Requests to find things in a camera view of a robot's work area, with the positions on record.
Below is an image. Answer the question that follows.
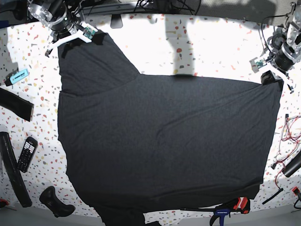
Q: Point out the black TV remote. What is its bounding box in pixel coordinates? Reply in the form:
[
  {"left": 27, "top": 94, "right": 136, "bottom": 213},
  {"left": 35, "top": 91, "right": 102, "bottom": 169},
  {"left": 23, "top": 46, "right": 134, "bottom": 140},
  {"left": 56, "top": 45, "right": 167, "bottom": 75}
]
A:
[{"left": 17, "top": 137, "right": 38, "bottom": 173}]

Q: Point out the long black tube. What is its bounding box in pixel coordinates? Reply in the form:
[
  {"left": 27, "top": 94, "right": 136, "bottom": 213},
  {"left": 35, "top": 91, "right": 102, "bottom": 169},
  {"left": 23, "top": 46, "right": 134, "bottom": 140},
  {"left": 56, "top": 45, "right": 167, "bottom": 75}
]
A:
[{"left": 0, "top": 132, "right": 32, "bottom": 208}]

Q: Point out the black blue bar clamp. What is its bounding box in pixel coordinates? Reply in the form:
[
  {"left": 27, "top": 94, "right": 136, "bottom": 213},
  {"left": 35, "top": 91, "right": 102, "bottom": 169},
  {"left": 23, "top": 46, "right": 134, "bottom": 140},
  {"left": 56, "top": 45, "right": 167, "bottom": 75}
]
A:
[{"left": 180, "top": 197, "right": 250, "bottom": 226}]

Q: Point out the black game controller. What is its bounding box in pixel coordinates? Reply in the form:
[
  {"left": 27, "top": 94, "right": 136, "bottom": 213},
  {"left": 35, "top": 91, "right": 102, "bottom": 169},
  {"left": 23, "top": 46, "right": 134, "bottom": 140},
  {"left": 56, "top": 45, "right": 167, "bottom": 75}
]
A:
[{"left": 39, "top": 186, "right": 76, "bottom": 218}]

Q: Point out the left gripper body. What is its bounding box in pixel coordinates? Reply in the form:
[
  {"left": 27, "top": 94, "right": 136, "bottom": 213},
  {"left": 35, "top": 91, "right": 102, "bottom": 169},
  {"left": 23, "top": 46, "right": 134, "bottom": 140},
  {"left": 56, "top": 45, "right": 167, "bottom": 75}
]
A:
[{"left": 249, "top": 57, "right": 294, "bottom": 94}]

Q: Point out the dark grey T-shirt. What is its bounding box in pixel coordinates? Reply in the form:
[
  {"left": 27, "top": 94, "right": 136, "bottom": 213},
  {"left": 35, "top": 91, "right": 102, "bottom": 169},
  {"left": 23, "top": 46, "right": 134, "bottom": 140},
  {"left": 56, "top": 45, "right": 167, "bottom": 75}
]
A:
[{"left": 58, "top": 34, "right": 283, "bottom": 226}]

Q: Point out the black folded cloth strip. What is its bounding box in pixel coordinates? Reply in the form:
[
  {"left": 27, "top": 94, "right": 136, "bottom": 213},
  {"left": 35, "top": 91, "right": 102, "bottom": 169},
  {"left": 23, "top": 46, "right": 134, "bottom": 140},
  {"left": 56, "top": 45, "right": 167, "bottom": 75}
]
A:
[{"left": 0, "top": 88, "right": 34, "bottom": 121}]

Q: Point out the blue highlighter marker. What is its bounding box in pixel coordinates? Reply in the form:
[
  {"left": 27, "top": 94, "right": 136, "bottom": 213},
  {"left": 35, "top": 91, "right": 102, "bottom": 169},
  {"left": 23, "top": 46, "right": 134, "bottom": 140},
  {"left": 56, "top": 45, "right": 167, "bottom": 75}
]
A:
[{"left": 4, "top": 69, "right": 29, "bottom": 87}]

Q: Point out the black monitor stand foot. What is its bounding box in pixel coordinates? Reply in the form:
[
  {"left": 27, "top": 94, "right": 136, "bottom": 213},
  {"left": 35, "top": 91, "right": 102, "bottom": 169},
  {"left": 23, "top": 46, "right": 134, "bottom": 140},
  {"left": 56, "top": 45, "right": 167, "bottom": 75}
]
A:
[{"left": 110, "top": 14, "right": 123, "bottom": 29}]

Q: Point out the black cylinder right edge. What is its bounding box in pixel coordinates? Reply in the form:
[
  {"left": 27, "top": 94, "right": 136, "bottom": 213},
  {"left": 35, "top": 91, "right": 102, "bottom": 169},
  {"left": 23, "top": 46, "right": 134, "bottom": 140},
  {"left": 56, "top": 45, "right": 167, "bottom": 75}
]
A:
[{"left": 283, "top": 156, "right": 301, "bottom": 178}]

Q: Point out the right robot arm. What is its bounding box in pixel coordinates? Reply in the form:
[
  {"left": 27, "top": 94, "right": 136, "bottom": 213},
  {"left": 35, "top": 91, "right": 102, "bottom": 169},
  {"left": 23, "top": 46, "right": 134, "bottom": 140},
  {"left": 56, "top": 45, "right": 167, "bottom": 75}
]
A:
[{"left": 28, "top": 0, "right": 105, "bottom": 57}]

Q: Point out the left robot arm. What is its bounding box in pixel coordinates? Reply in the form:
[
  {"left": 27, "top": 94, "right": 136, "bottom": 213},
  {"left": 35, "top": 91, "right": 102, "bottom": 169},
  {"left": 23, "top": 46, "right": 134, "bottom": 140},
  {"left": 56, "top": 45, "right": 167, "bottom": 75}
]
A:
[{"left": 250, "top": 1, "right": 301, "bottom": 94}]

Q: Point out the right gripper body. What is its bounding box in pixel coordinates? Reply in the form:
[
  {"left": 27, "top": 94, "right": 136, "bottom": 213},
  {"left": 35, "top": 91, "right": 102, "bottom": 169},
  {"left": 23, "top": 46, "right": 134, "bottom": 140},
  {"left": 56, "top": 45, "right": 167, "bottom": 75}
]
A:
[{"left": 46, "top": 17, "right": 98, "bottom": 56}]

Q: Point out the red and white wire bundle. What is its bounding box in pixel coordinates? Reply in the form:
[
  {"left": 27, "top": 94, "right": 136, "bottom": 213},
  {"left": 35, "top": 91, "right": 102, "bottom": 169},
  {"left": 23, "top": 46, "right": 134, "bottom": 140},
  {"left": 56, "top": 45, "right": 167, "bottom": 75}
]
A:
[{"left": 271, "top": 114, "right": 301, "bottom": 191}]

